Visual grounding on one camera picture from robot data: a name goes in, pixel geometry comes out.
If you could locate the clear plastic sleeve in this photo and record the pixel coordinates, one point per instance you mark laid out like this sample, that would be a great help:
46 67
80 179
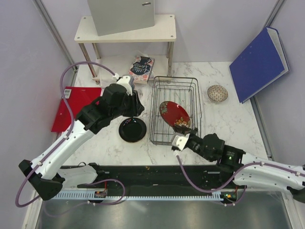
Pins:
119 64

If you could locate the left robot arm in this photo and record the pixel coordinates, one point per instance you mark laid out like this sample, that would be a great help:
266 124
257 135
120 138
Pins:
45 173

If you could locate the grey ring binder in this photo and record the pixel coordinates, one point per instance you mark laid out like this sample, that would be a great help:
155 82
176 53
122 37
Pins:
115 16

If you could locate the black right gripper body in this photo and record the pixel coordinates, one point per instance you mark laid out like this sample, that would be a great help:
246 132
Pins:
195 145

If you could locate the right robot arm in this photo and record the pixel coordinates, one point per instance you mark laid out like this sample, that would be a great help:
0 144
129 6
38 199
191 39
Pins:
245 169

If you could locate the black wire dish rack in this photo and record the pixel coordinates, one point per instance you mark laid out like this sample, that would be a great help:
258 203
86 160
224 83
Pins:
181 90

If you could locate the white cable duct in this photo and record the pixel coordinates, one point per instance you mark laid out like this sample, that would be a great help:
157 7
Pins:
147 193

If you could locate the brown patterned bowl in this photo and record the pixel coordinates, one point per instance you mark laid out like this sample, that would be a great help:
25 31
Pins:
217 93

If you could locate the dark brown plate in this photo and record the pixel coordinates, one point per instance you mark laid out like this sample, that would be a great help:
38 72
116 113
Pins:
174 115

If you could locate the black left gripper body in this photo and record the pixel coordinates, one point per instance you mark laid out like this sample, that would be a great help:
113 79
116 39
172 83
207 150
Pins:
130 108

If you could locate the white shelf stand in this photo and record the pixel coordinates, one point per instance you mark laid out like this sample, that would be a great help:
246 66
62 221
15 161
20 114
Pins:
164 30

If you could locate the floral cover book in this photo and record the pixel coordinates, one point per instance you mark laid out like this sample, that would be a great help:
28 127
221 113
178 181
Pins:
141 69

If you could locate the blue ring binder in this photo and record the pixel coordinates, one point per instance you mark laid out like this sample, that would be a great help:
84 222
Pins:
262 62

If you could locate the red folder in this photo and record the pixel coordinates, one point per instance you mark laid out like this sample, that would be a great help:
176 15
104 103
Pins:
77 98

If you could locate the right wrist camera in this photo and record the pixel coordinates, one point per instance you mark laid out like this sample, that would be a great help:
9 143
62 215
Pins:
179 141

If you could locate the black plate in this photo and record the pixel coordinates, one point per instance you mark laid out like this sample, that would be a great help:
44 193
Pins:
132 130

